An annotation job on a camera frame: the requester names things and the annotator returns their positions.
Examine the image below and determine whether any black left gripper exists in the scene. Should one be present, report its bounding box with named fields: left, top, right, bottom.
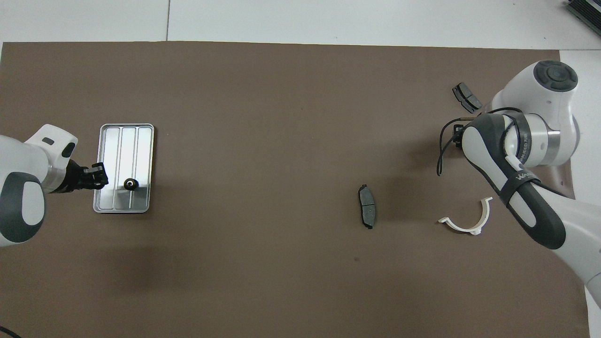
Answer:
left=60, top=160, right=109, bottom=193

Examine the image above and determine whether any silver metal tray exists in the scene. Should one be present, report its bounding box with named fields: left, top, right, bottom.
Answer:
left=92, top=123, right=155, bottom=214

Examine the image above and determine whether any dark grey brake pad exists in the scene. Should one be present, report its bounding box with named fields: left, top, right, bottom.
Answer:
left=358, top=184, right=378, bottom=230
left=452, top=82, right=483, bottom=114

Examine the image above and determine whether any brown table mat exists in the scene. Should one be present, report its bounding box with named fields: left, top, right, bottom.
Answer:
left=0, top=41, right=590, bottom=338

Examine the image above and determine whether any dark ribbed device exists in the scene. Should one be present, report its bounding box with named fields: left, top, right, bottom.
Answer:
left=566, top=0, right=601, bottom=29

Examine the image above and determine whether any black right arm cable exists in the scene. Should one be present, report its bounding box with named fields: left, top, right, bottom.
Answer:
left=437, top=107, right=517, bottom=177

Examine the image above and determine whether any white curved plastic bracket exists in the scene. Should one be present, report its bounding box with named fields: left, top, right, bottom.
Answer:
left=438, top=196, right=493, bottom=236

